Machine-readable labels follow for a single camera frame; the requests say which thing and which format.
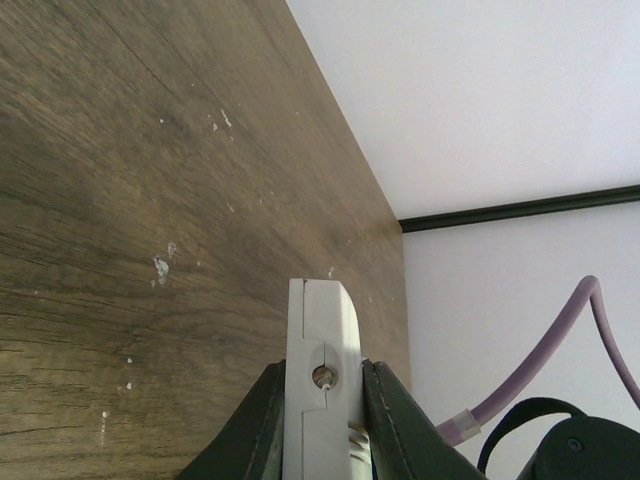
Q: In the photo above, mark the white remote control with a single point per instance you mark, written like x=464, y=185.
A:
x=324, y=413

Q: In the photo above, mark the black aluminium frame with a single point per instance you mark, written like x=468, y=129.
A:
x=531, y=208

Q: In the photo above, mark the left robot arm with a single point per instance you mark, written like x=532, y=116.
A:
x=578, y=447

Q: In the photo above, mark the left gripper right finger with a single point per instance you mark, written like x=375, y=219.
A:
x=404, y=442

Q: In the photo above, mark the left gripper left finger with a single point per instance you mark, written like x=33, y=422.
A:
x=250, y=445

